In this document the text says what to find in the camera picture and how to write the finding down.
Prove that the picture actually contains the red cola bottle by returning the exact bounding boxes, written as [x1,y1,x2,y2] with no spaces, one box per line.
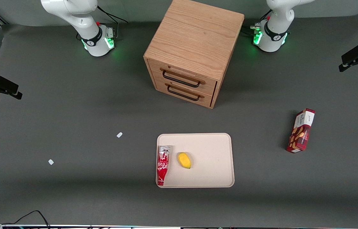
[157,146,170,186]

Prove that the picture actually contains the black left arm base cables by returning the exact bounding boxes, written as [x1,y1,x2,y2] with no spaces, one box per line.
[242,10,273,36]

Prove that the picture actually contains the wooden drawer with black handle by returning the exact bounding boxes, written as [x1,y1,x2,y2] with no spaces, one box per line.
[154,79,214,108]
[149,59,217,96]

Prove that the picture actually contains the yellow mango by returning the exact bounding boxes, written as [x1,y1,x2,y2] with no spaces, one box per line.
[178,152,192,169]

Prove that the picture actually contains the wooden drawer cabinet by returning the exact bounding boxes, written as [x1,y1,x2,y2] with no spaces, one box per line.
[143,0,245,109]

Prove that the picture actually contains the black cable at table edge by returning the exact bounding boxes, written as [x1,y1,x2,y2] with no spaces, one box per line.
[0,210,51,229]

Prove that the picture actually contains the black right arm base cable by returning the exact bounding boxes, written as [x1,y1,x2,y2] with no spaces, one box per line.
[97,5,129,40]

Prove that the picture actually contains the beige plastic tray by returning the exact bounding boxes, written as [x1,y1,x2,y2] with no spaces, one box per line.
[156,133,235,188]

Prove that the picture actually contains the red cookie box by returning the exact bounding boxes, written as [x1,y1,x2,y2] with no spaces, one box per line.
[286,108,315,154]

